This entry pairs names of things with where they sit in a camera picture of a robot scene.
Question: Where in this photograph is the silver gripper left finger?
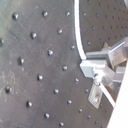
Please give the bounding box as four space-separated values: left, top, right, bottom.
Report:
80 60 125 108

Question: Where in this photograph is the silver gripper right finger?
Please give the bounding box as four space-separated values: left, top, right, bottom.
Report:
86 37 128 68

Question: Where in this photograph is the white cable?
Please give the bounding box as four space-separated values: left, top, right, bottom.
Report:
73 0 117 108

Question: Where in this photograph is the black perforated breadboard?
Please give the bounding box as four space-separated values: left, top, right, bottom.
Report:
0 0 128 128

